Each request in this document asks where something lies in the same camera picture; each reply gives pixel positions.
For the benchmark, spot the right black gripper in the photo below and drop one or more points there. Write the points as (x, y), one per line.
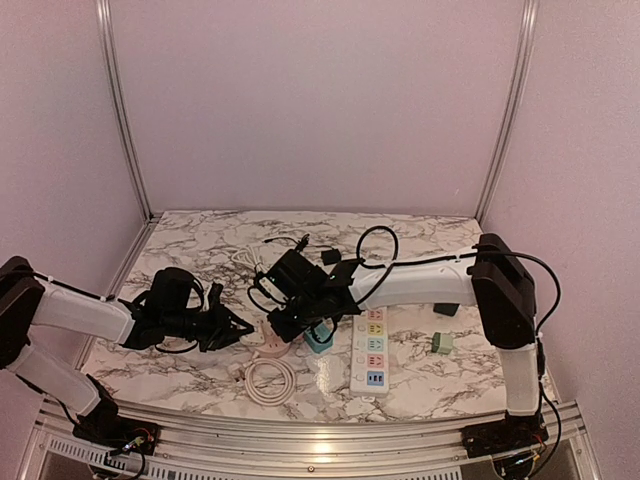
(282, 330)

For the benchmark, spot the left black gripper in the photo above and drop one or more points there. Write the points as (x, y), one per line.
(223, 331)

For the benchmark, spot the pink round power strip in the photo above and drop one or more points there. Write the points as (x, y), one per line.
(265, 342)

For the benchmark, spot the teal power strip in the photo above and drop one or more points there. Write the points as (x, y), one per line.
(319, 338)

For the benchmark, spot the black power adapter with cable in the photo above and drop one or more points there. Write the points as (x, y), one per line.
(329, 255)

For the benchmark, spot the white long power strip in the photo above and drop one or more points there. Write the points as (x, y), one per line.
(369, 370)

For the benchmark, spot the dark green cube adapter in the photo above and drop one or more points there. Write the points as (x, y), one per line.
(446, 309)

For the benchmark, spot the light green plug adapter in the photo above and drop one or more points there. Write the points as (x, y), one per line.
(442, 343)

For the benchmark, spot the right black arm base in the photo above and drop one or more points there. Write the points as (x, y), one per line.
(509, 433)

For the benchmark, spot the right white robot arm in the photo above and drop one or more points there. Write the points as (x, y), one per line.
(487, 275)

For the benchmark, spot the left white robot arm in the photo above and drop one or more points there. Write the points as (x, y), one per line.
(30, 299)

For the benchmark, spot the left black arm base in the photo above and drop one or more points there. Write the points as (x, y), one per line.
(104, 426)

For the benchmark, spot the front aluminium rail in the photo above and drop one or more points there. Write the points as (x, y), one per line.
(197, 446)

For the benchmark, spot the left aluminium frame post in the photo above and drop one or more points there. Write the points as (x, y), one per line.
(108, 46)

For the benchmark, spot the aluminium frame post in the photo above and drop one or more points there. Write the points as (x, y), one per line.
(515, 93)
(108, 46)

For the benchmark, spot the right aluminium frame post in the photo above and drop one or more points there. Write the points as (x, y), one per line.
(515, 93)

